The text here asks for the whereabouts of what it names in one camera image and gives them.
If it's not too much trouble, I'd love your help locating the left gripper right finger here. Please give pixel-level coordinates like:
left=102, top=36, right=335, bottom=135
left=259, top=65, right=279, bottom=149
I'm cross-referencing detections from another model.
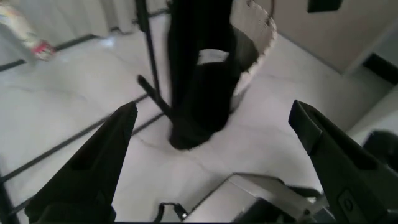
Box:
left=288, top=99, right=398, bottom=222

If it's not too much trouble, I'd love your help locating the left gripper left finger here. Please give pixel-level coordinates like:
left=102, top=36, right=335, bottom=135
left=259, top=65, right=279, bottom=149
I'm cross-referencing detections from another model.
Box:
left=24, top=101, right=138, bottom=222

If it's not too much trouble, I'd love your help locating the black garment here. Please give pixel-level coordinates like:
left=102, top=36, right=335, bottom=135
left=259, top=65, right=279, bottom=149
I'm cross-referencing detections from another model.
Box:
left=167, top=0, right=243, bottom=151

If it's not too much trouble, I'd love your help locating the cream printed garment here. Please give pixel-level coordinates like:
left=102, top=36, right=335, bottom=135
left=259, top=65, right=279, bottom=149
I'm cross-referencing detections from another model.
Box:
left=0, top=1, right=57, bottom=60

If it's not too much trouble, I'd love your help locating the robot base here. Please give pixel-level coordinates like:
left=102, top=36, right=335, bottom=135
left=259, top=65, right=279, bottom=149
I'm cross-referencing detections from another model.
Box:
left=183, top=172, right=338, bottom=222

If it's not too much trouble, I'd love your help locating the black clothes rack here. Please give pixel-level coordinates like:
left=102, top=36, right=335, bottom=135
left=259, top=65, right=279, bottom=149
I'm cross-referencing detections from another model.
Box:
left=0, top=0, right=174, bottom=224

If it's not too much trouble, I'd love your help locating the white laundry basket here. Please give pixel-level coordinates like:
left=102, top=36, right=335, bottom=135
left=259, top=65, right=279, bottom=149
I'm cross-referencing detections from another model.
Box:
left=228, top=0, right=278, bottom=114

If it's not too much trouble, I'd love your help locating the white curtain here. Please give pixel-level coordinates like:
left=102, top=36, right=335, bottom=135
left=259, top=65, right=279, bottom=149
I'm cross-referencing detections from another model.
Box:
left=0, top=0, right=172, bottom=68

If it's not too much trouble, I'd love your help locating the black cable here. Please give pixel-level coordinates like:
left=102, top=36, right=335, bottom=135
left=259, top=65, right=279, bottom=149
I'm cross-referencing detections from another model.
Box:
left=153, top=202, right=190, bottom=222

